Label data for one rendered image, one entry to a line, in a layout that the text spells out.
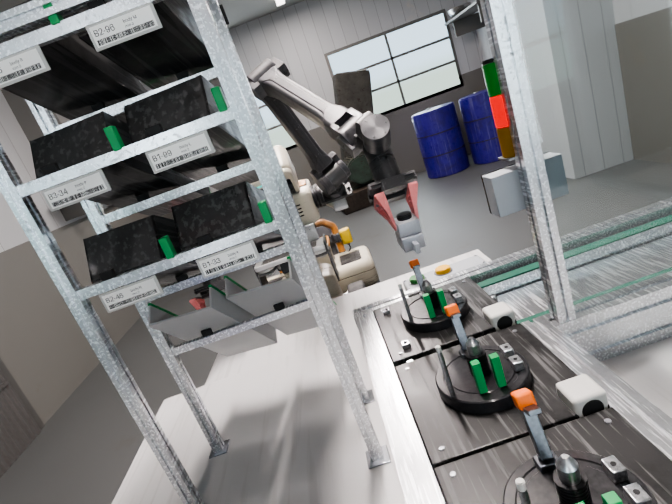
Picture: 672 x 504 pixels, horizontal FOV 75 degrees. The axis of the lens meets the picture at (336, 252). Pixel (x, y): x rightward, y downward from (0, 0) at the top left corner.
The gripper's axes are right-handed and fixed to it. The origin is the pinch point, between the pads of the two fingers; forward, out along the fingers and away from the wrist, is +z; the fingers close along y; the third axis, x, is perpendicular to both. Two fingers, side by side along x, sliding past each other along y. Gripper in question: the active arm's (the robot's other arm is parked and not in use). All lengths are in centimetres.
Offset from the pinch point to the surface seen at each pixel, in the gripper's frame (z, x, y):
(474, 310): 19.9, 6.6, 7.8
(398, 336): 20.1, 7.6, -8.3
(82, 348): -92, 312, -262
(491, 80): -8.7, -25.3, 15.3
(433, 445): 38.1, -17.2, -11.0
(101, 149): -13, -31, -43
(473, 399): 34.2, -15.9, -3.4
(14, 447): -12, 228, -265
